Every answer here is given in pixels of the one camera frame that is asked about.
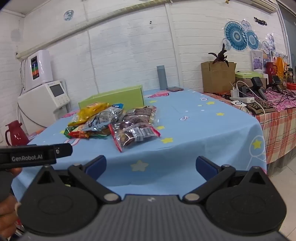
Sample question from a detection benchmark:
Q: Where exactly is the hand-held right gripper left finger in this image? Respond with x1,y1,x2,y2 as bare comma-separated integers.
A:
35,155,122,204

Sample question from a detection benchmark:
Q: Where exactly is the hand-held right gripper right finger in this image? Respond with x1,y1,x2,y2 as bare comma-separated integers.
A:
182,156,270,204

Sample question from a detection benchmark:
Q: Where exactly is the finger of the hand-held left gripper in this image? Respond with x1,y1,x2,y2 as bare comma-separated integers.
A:
54,143,73,158

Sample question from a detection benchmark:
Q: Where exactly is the red snack packet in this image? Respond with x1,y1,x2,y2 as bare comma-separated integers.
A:
64,125,111,139

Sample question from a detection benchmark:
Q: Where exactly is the clear red-edged dates packet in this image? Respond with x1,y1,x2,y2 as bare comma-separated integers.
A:
108,122,161,153

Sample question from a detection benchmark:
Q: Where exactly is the yellow snack packet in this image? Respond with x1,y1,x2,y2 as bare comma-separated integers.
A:
72,102,111,127

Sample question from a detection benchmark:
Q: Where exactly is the blue silver snack packet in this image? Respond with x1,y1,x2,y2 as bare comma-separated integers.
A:
84,103,125,133

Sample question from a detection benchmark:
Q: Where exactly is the brown dates snack packet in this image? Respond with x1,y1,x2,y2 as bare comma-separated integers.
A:
121,105,159,127

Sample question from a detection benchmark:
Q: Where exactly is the green cardboard box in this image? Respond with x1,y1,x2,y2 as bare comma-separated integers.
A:
78,85,145,112

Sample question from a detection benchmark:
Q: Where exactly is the person's left hand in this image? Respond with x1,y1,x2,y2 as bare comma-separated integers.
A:
0,167,23,240

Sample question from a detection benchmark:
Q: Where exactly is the red thermos jug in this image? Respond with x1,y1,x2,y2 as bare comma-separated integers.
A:
5,120,29,146

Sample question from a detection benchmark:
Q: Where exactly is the blue printed tablecloth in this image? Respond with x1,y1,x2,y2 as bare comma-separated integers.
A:
11,89,266,197

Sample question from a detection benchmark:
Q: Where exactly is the white machine with screen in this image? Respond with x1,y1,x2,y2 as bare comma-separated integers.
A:
17,79,71,135

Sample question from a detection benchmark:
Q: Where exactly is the white power strip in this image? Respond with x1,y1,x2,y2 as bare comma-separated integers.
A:
230,97,255,104

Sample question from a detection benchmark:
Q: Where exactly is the plaid tablecloth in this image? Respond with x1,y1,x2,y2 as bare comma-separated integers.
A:
254,93,296,164

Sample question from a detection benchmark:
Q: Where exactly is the brown patterned mat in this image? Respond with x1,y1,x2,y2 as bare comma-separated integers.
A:
246,100,275,114

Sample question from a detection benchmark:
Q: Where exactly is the white water purifier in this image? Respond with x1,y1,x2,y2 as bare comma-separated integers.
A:
21,50,53,90

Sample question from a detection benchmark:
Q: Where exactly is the brown cardboard box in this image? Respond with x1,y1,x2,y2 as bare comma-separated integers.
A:
201,61,237,94

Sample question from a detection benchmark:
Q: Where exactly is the black hand-held device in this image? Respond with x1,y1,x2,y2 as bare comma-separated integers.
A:
251,77,268,100
272,75,284,93

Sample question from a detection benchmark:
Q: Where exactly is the grey bottle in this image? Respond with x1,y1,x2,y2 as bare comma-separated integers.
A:
157,65,168,90

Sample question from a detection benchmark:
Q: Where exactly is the flat green box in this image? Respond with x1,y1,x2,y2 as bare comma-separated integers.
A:
235,71,264,80

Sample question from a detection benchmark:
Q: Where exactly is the pink patterned cloth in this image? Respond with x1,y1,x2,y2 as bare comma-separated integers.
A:
203,88,296,113

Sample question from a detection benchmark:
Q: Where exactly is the dark purple plant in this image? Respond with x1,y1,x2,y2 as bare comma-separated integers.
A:
208,43,229,67

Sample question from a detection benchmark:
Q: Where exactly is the red kettle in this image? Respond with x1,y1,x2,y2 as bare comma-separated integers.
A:
265,61,275,78

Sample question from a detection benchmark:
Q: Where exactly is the purple picture card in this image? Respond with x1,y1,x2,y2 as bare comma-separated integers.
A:
251,50,264,71

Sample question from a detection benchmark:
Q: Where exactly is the orange cloth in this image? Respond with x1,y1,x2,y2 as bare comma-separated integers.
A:
276,57,287,78

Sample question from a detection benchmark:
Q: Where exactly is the large blue paper fan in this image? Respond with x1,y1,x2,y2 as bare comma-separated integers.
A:
224,21,248,51

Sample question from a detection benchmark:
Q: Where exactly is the small blue paper fan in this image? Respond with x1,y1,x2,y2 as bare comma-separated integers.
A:
245,30,259,50

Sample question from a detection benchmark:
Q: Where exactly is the white air conditioner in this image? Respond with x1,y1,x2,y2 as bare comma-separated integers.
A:
243,0,279,13

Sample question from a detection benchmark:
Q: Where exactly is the white wall cable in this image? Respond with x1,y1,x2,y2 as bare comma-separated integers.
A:
87,29,99,93

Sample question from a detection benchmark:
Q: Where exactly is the white wall pipe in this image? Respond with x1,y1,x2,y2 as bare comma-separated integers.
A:
17,0,232,58

